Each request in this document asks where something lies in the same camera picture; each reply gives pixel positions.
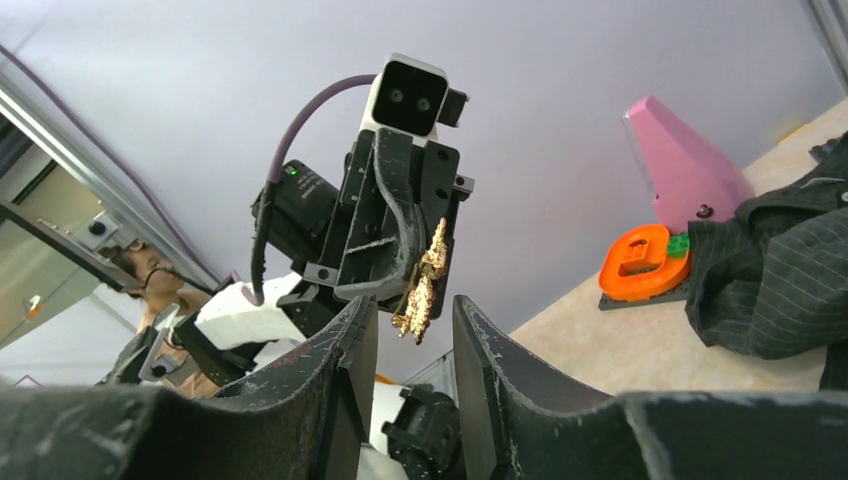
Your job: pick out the seated person background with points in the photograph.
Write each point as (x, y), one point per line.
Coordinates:
(160, 290)

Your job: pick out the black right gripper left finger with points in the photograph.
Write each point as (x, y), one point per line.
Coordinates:
(303, 416)

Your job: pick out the dark pinstriped garment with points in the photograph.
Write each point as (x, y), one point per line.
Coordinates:
(771, 282)

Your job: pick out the orange curved toy track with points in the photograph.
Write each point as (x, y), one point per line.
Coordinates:
(644, 263)

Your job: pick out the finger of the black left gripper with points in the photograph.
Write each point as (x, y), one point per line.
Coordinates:
(385, 237)

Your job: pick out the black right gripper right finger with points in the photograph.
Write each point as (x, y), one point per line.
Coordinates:
(521, 418)

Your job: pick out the pink toy ramp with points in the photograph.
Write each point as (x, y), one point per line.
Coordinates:
(688, 178)

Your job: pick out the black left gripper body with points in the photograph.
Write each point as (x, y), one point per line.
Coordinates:
(439, 190)

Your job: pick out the red glitter leaf brooch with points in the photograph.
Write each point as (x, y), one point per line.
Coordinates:
(413, 314)

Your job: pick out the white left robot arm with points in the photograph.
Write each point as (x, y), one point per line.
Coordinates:
(300, 215)

